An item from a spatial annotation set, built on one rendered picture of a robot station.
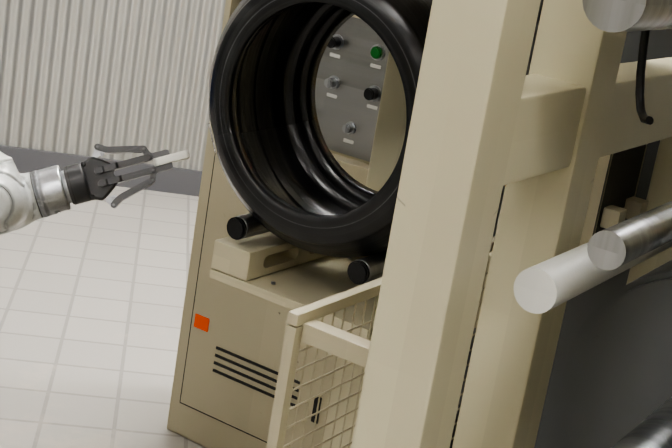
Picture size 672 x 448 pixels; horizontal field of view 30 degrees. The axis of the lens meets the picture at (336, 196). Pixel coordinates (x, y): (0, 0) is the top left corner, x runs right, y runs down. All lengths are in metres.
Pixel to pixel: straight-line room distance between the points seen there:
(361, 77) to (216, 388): 0.96
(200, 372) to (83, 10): 2.64
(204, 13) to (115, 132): 0.69
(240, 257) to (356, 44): 0.87
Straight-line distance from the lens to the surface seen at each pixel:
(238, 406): 3.43
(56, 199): 2.39
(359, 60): 3.10
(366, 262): 2.27
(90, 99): 5.83
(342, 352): 1.72
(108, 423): 3.62
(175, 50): 5.77
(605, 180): 2.36
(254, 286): 2.41
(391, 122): 2.62
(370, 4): 2.19
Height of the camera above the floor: 1.60
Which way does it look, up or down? 15 degrees down
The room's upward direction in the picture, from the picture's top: 10 degrees clockwise
